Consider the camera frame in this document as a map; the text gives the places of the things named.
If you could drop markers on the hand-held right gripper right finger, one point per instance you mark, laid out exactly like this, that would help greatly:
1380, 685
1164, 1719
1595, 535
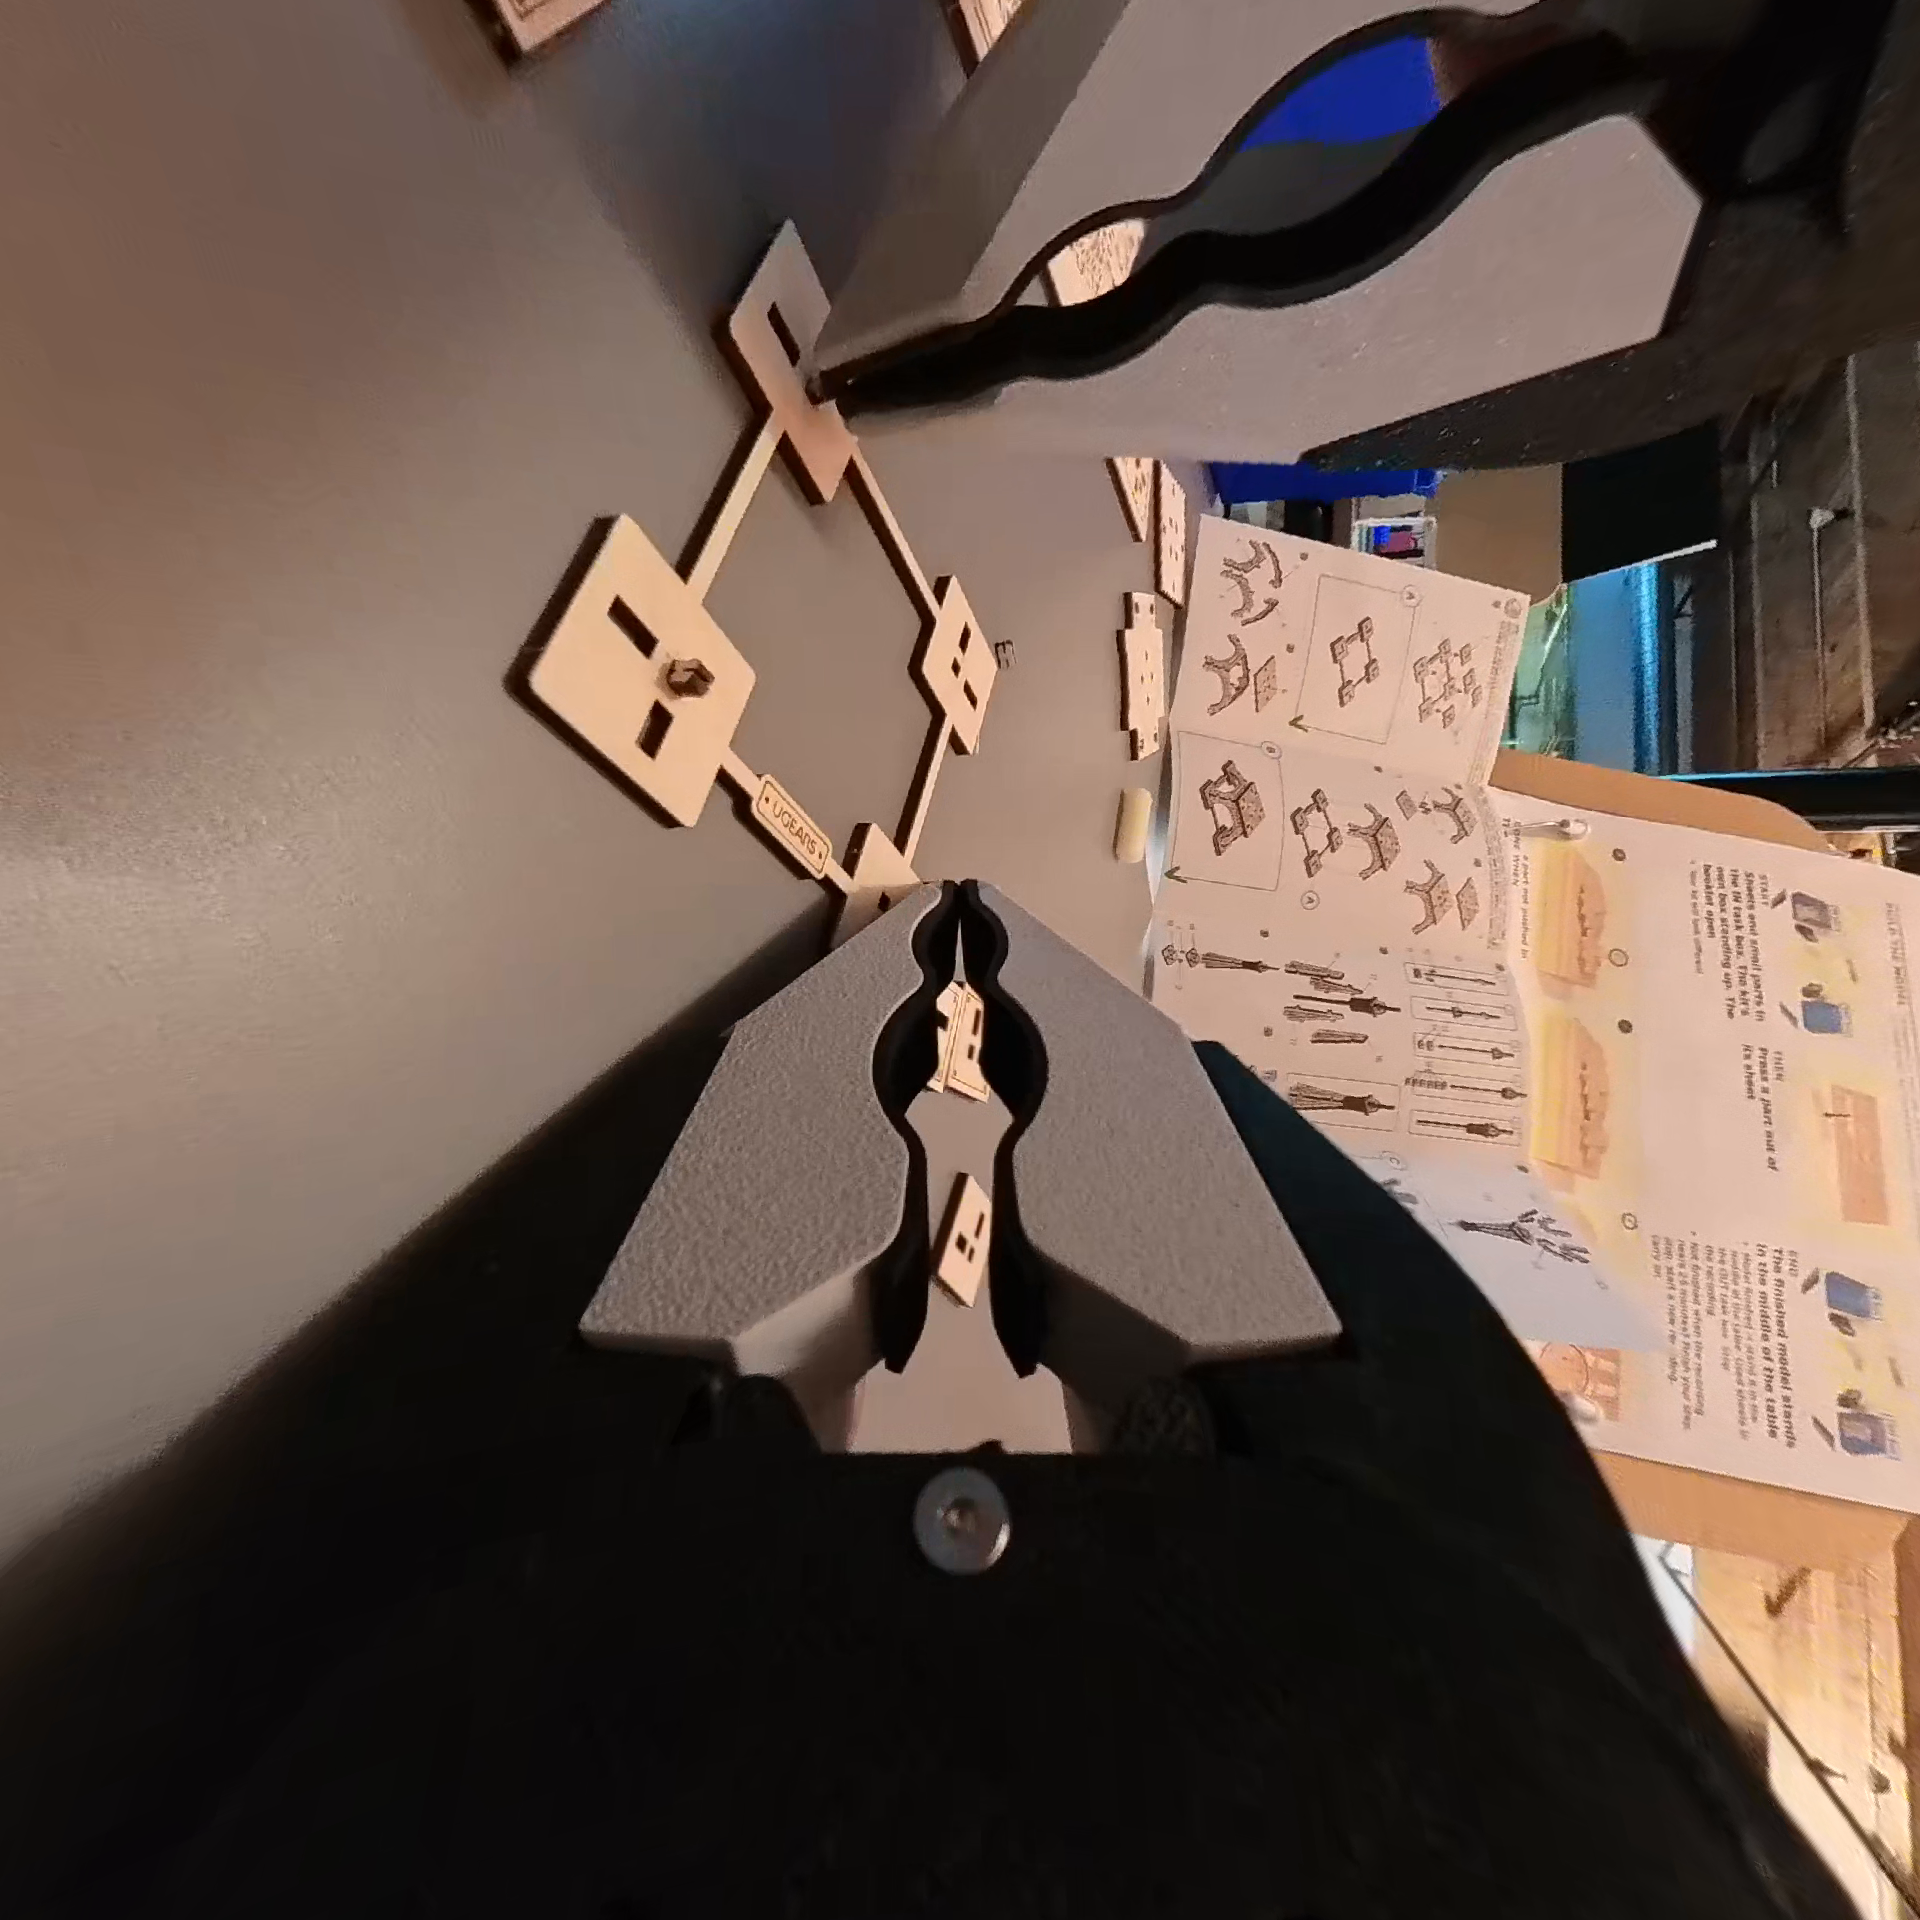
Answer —
1171, 1201

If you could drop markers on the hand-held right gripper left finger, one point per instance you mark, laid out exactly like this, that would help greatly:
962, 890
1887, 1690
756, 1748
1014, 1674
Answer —
751, 1201

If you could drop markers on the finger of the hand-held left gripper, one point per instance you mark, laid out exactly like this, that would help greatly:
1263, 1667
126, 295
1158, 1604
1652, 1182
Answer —
1049, 119
1424, 301

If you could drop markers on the wooden square base frame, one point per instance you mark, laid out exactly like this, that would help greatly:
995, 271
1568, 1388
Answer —
585, 692

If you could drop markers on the grey desk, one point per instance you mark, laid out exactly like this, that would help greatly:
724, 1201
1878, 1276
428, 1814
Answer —
299, 452

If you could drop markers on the blue plastic bin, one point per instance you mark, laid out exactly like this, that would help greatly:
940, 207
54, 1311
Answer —
1319, 483

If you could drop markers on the black panel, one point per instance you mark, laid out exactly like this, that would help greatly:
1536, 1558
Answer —
1634, 511

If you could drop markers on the white wax stick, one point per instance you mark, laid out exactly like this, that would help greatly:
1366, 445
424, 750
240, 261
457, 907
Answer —
1129, 826

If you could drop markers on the white assembly instruction booklet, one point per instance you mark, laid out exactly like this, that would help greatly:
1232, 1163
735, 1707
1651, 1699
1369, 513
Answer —
1305, 841

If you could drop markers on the cross-shaped wooden plate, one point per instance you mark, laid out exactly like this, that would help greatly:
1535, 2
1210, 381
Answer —
1143, 676

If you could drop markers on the yellow printed instruction sheet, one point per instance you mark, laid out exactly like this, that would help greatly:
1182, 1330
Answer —
1694, 1051

